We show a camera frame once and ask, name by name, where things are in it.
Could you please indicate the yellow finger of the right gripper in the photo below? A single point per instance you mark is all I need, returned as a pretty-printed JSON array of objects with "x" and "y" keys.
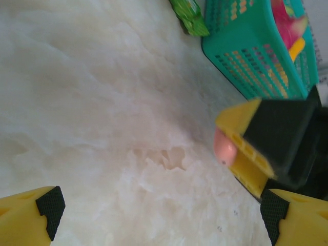
[
  {"x": 252, "y": 176},
  {"x": 282, "y": 133}
]

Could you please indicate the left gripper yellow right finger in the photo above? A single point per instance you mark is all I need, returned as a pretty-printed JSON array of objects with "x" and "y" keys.
[{"x": 305, "y": 223}]

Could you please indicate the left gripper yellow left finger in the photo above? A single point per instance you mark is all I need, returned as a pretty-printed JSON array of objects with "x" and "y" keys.
[{"x": 18, "y": 220}]

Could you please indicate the glossy earbud charging case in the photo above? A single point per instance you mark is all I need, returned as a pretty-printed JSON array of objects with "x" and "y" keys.
[{"x": 223, "y": 147}]

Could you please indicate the yellow banana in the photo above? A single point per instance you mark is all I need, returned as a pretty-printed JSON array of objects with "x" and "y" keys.
[{"x": 297, "y": 48}]

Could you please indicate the teal plastic mesh basket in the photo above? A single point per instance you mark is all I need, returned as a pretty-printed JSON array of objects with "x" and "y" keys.
[{"x": 246, "y": 51}]

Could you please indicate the pink dragon fruit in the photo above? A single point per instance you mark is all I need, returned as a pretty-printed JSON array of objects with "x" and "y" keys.
[{"x": 284, "y": 23}]

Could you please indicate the green snack packet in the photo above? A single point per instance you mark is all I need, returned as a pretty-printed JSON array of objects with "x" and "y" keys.
[{"x": 191, "y": 18}]

